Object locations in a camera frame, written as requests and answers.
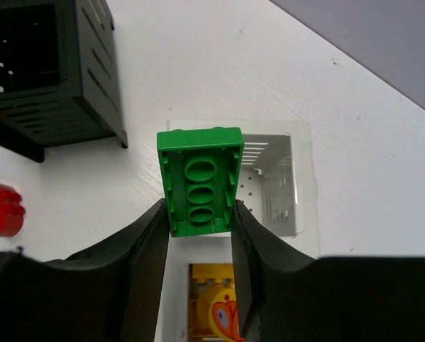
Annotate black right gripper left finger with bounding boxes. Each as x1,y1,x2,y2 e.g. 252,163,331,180
0,199,169,341

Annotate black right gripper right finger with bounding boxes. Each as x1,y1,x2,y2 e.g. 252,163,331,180
231,202,425,341

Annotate yellow round lego piece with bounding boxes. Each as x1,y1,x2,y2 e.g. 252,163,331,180
195,284,245,341

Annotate yellow 2x4 lego brick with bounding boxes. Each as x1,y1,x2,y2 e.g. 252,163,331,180
188,264,235,341

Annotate green 2x4 lego plate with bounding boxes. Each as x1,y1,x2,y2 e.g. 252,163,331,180
157,127,245,237

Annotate white two-slot container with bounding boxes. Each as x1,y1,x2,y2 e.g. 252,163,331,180
155,119,320,341

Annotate red rounded lego brick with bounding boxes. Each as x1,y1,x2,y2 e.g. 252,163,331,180
0,183,26,237

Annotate black two-slot container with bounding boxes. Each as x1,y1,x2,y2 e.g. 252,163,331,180
0,1,128,162

